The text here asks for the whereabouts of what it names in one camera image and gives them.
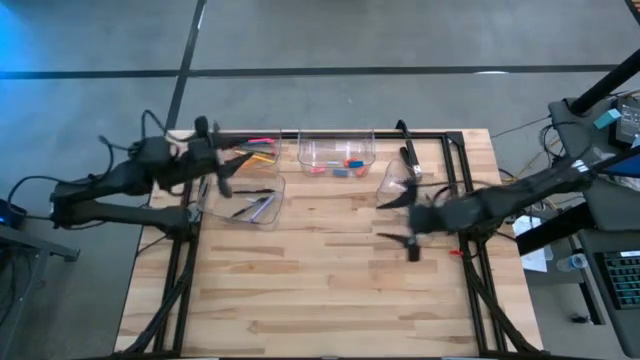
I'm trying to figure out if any grey desk with teal box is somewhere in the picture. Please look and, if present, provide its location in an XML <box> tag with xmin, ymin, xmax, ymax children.
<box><xmin>547</xmin><ymin>92</ymin><xmax>640</xmax><ymax>232</ymax></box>

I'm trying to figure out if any teal box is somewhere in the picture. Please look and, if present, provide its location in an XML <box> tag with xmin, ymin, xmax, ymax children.
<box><xmin>592</xmin><ymin>107</ymin><xmax>623</xmax><ymax>131</ymax></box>

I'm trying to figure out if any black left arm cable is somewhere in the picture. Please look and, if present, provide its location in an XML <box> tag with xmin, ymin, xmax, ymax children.
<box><xmin>5</xmin><ymin>108</ymin><xmax>174</xmax><ymax>222</ymax></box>

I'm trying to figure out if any dark slim pen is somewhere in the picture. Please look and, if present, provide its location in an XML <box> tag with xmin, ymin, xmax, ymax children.
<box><xmin>230</xmin><ymin>196</ymin><xmax>269</xmax><ymax>220</ymax></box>

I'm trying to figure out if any black crossbar beam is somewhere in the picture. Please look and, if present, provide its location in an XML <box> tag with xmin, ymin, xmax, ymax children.
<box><xmin>514</xmin><ymin>201</ymin><xmax>597</xmax><ymax>257</ymax></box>

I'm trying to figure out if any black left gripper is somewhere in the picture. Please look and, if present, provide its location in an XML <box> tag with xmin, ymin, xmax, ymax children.
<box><xmin>185</xmin><ymin>115</ymin><xmax>256</xmax><ymax>199</ymax></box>

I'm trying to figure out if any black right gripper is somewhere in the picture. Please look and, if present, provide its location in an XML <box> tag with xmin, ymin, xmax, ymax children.
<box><xmin>375</xmin><ymin>178</ymin><xmax>451</xmax><ymax>264</ymax></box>

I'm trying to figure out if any clear plastic bin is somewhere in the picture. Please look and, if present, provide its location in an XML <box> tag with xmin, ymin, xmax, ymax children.
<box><xmin>197</xmin><ymin>172</ymin><xmax>287</xmax><ymax>227</ymax></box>
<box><xmin>374</xmin><ymin>158</ymin><xmax>469</xmax><ymax>217</ymax></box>
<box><xmin>297</xmin><ymin>128</ymin><xmax>377</xmax><ymax>179</ymax></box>
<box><xmin>202</xmin><ymin>130</ymin><xmax>282</xmax><ymax>177</ymax></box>

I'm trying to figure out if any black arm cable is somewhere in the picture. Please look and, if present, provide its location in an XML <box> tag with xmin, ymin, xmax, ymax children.
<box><xmin>5</xmin><ymin>108</ymin><xmax>174</xmax><ymax>222</ymax></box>
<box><xmin>429</xmin><ymin>121</ymin><xmax>576</xmax><ymax>206</ymax></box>

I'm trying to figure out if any grey metal stand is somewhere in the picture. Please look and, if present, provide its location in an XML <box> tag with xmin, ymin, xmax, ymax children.
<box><xmin>0</xmin><ymin>223</ymin><xmax>82</xmax><ymax>360</ymax></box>

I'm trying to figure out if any black spring clamp silver jaw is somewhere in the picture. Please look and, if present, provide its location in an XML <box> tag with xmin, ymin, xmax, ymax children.
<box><xmin>399</xmin><ymin>130</ymin><xmax>424</xmax><ymax>183</ymax></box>

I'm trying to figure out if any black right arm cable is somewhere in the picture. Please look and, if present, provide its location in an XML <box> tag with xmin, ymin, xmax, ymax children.
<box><xmin>429</xmin><ymin>121</ymin><xmax>576</xmax><ymax>206</ymax></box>

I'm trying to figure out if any backlit black keyboard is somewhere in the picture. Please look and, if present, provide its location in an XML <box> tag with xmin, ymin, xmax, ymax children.
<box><xmin>601</xmin><ymin>248</ymin><xmax>640</xmax><ymax>311</ymax></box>

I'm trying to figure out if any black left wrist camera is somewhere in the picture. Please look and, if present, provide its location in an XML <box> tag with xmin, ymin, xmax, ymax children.
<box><xmin>188</xmin><ymin>139</ymin><xmax>216</xmax><ymax>162</ymax></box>

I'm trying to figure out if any black electronic device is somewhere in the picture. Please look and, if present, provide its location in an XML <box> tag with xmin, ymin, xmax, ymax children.
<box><xmin>613</xmin><ymin>93</ymin><xmax>640</xmax><ymax>148</ymax></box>

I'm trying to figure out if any clear plastic bag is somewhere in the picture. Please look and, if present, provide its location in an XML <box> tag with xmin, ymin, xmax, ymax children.
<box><xmin>592</xmin><ymin>145</ymin><xmax>640</xmax><ymax>192</ymax></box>

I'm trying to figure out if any black computer tower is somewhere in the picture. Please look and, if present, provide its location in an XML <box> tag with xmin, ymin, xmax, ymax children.
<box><xmin>0</xmin><ymin>198</ymin><xmax>29</xmax><ymax>232</ymax></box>

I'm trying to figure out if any white paper sheet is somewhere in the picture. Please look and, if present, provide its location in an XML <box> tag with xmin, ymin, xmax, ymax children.
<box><xmin>510</xmin><ymin>213</ymin><xmax>555</xmax><ymax>275</ymax></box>

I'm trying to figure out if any grey desk with keyboard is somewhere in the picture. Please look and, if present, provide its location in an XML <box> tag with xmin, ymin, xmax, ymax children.
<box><xmin>577</xmin><ymin>228</ymin><xmax>640</xmax><ymax>359</ymax></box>

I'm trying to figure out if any clear water bottle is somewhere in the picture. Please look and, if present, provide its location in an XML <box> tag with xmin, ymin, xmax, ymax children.
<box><xmin>555</xmin><ymin>251</ymin><xmax>590</xmax><ymax>274</ymax></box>

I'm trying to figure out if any black diagonal pole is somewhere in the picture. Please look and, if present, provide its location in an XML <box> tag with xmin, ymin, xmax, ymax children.
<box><xmin>568</xmin><ymin>47</ymin><xmax>640</xmax><ymax>118</ymax></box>

